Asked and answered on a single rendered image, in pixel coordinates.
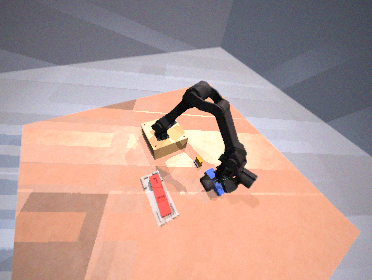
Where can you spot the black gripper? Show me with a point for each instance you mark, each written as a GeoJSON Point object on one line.
{"type": "Point", "coordinates": [209, 183]}

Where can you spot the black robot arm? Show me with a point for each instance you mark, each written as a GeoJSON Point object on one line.
{"type": "Point", "coordinates": [234, 157]}

